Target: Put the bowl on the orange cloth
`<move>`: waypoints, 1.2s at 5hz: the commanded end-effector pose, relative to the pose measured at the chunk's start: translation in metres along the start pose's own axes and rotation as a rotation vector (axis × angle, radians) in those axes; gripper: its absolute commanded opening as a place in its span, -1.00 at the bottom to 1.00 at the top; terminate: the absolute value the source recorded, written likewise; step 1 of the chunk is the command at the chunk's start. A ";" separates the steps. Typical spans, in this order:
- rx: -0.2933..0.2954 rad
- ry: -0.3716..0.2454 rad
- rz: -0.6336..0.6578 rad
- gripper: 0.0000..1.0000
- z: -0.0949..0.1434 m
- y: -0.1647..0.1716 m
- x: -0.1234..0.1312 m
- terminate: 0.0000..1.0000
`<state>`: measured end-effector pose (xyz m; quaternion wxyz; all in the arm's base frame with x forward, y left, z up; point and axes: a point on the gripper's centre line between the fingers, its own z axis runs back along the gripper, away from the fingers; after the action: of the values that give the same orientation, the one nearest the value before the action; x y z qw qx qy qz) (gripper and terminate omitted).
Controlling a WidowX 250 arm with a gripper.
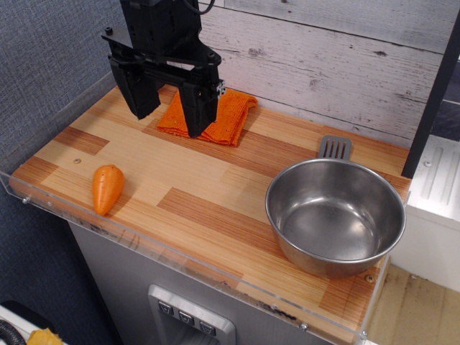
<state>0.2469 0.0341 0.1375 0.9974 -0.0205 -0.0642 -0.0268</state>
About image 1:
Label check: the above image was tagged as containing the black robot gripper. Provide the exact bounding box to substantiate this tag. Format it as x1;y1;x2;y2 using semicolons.
102;1;226;138

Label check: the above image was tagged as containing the stainless steel bowl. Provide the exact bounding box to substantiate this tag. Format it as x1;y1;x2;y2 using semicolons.
265;159;406;278

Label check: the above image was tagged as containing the orange folded cloth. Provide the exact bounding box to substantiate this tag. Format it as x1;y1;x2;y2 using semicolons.
157;89;258;147

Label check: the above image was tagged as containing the orange toy carrot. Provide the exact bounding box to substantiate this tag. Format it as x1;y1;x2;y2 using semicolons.
92;165;125;216

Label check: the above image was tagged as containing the grey green toy spatula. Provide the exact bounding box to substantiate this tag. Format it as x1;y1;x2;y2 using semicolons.
318;135;352;160

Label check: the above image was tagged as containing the clear acrylic table guard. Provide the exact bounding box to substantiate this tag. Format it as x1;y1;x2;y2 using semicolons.
1;86;390;344

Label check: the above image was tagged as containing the grey toy fridge cabinet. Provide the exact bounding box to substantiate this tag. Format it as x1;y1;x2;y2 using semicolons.
70;224;326;344

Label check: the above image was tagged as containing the silver dispenser button panel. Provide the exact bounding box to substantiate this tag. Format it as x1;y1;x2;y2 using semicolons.
147;284;236;344

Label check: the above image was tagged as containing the yellow object at corner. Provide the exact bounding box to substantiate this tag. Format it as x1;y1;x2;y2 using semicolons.
27;328;64;345

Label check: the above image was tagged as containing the white toy sink unit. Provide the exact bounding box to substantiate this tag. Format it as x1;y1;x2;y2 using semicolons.
390;135;459;291

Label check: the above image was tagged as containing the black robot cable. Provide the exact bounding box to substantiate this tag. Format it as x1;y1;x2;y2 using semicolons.
179;0;216;16

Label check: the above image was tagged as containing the black vertical post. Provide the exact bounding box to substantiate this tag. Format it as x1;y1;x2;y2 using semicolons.
401;14;459;178

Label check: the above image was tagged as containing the black corrugated hose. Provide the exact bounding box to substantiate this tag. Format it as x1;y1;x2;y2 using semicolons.
0;319;23;345

